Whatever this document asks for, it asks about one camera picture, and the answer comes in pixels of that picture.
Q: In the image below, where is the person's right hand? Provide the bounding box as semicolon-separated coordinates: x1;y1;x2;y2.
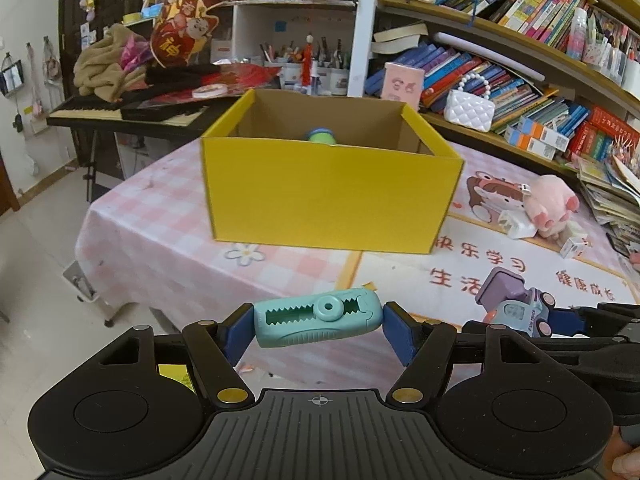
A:
612;452;640;480

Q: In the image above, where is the small white box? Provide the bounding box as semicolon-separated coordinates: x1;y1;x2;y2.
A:
559;224;592;260

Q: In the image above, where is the pink cartoon canister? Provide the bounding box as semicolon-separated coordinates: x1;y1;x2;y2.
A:
381;61;426;113

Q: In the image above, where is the small hanging wall pouch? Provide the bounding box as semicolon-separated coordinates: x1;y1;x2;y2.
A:
0;52;23;96

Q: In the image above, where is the red figure ornament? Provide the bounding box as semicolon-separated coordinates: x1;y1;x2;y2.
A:
300;34;315;93

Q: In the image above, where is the pink clear water bottle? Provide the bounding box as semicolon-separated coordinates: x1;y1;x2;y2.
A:
567;7;588;61

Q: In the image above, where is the teal plastic hand tool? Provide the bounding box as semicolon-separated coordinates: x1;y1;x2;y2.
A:
253;287;385;348

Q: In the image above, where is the yellow paper sheet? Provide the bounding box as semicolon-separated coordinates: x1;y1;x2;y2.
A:
157;362;196;393

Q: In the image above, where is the long black cloth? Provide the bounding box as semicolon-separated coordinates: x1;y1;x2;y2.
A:
122;62;236;121

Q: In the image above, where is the white printed desk mat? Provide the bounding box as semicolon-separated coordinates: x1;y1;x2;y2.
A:
345;212;640;341

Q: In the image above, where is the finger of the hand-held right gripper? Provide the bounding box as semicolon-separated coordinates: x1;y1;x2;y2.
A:
462;321;640;361
547;304;640;337

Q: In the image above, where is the row of blue leaning books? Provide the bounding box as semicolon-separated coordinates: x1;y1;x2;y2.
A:
365;42;591;136

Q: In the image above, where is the group of white pen cups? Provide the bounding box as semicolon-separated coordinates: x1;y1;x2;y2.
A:
260;35;351;96

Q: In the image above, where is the orange and white carton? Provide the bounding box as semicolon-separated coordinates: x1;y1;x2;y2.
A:
517;116;571;148
504;127;558;161

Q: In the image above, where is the white pen holder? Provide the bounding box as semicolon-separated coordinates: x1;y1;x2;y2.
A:
620;55;640;93

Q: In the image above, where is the white quilted pearl-handle handbag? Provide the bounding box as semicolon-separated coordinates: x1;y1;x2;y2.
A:
444;72;495;133

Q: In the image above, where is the black electronic keyboard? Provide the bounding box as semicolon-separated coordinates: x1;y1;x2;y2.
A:
46;95;211;128

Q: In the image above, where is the white side shelf unit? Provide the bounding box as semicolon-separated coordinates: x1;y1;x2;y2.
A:
232;0;358;98

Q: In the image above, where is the red foil wrapping pile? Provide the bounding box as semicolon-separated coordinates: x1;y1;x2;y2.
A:
200;62;281;93

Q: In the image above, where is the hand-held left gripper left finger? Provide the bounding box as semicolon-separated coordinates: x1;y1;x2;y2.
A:
97;302;257;409

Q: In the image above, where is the beige crumpled cloth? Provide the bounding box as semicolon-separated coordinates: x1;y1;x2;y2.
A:
74;24;151;103

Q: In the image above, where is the row of colourful thin books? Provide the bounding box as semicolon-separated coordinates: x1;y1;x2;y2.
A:
435;0;591;51

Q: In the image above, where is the large pink plush pig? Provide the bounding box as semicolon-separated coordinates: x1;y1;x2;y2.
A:
522;174;581;238

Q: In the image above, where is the stack of grey flat books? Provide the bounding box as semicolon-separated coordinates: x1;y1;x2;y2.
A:
372;22;428;56

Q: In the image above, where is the pile of books and papers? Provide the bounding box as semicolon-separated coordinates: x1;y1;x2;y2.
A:
577;152;640;256

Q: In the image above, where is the clear pen organizer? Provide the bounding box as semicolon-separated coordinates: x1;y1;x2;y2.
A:
582;10;626;78

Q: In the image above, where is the black keyboard stand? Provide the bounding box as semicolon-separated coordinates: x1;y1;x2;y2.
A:
85;127;101;203

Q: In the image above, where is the row of red books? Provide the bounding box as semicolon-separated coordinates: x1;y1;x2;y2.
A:
567;122;616;161

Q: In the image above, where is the yellow cardboard box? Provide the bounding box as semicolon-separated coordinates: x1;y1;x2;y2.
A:
201;87;466;255

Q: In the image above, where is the red cartoon paper decoration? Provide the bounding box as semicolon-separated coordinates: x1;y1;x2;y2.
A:
142;0;223;68

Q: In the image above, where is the thick red dictionary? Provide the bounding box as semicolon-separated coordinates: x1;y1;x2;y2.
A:
587;106;640;146

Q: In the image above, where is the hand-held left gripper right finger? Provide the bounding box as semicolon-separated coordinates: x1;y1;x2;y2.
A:
382;301;543;406

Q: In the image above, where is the purple grey toy truck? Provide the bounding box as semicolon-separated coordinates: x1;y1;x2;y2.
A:
474;267;556;339

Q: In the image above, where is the white and wood bookshelf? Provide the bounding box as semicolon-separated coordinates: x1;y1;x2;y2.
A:
347;0;640;181

